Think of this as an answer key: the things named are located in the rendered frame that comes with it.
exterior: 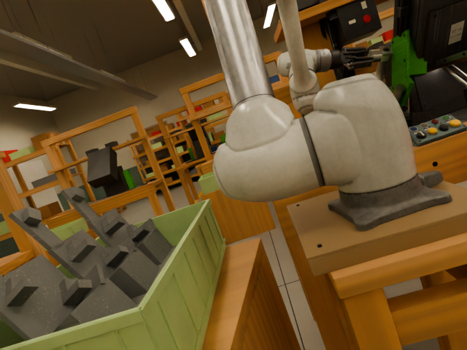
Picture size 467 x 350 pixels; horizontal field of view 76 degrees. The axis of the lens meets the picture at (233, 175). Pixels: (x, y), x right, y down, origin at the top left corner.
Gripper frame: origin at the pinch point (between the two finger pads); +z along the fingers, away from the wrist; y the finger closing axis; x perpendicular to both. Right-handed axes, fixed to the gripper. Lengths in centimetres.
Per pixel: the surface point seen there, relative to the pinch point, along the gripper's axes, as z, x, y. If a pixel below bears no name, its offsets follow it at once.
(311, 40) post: -21.3, 7.6, 27.5
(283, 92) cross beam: -35.3, 29.2, 17.7
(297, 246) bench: -43, 19, -72
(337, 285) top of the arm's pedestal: -44, -24, -95
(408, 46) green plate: 5.1, -9.0, -9.3
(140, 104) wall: -429, 645, 753
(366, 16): 0.7, -3.8, 23.7
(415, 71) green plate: 8.3, -2.1, -14.7
